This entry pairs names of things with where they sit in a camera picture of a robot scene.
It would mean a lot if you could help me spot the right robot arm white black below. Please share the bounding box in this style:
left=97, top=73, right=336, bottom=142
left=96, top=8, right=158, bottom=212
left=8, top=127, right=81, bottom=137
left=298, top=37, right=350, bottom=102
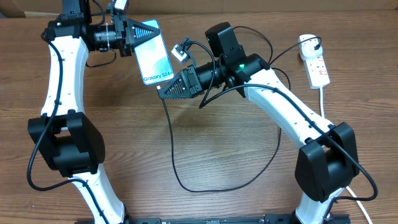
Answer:
left=158, top=22, right=360, bottom=223

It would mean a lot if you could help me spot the white power strip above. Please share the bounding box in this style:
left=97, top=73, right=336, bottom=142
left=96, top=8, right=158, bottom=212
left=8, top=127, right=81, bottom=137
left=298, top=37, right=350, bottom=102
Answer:
left=303, top=55, right=330, bottom=89

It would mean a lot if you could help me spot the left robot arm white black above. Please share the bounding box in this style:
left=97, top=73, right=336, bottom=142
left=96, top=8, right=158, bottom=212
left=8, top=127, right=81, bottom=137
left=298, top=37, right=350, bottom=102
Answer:
left=27, top=0, right=160, bottom=223

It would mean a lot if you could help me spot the white power strip cord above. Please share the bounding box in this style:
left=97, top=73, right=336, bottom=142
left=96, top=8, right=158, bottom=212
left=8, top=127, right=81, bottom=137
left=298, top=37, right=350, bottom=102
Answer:
left=318, top=86, right=373, bottom=224

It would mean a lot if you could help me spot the white charger plug adapter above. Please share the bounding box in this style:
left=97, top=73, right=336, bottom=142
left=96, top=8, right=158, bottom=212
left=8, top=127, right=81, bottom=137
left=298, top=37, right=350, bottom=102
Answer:
left=298, top=34, right=323, bottom=61

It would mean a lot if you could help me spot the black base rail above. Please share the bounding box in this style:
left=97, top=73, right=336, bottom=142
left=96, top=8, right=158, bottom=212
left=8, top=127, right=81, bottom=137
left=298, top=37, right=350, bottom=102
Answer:
left=74, top=213, right=352, bottom=224

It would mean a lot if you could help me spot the black USB charging cable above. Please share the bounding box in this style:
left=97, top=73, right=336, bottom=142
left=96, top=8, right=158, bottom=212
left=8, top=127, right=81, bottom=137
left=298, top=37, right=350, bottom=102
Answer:
left=157, top=25, right=323, bottom=194

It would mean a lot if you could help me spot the black smartphone blue screen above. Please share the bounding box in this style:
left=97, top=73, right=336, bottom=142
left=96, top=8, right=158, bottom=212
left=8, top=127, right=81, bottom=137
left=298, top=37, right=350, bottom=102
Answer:
left=134, top=33, right=174, bottom=85

